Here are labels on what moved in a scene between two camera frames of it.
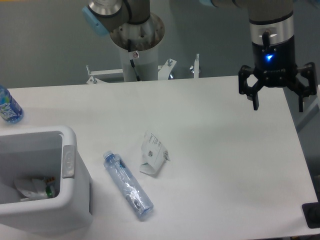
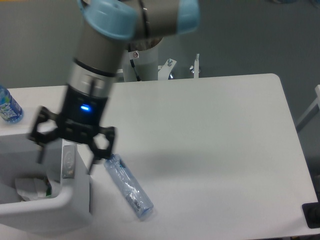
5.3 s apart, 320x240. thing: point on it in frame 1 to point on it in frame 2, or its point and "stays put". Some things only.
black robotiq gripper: x=276 y=66 to x=78 y=121
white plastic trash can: x=37 y=153 stays put
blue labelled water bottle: x=10 y=110 stays put
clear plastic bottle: x=133 y=192 stays put
